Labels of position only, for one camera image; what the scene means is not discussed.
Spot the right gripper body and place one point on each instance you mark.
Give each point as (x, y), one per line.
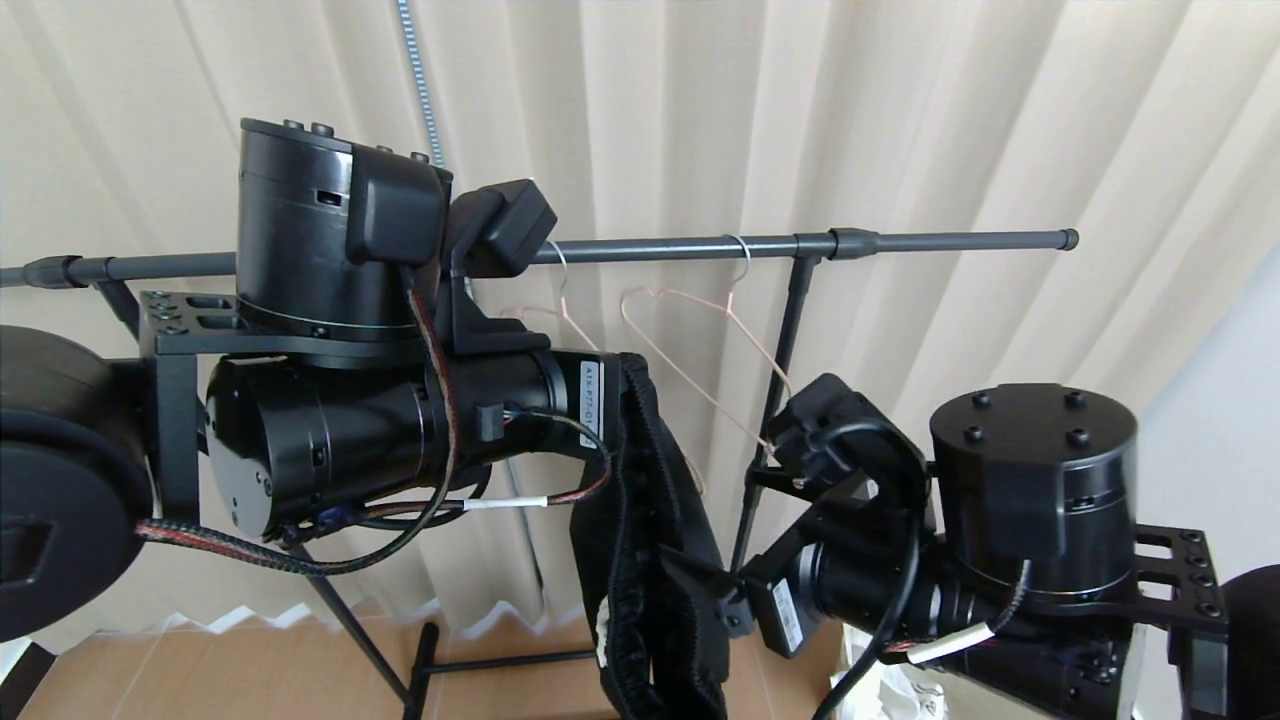
(850, 590)

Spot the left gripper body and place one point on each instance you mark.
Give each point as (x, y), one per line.
(530, 400)

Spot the black shorts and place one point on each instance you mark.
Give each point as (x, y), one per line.
(650, 560)

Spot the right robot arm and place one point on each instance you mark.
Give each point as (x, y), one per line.
(1030, 480)

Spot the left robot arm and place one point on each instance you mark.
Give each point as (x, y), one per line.
(300, 230)

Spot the black clothes rack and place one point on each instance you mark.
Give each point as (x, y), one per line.
(900, 241)

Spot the white garment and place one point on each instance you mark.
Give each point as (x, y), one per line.
(890, 690)

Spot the beige curtain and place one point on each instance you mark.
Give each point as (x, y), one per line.
(900, 100)

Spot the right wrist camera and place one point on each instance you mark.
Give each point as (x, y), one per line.
(850, 430)

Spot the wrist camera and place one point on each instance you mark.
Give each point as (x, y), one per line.
(850, 430)
(505, 225)

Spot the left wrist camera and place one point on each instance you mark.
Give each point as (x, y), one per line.
(505, 225)

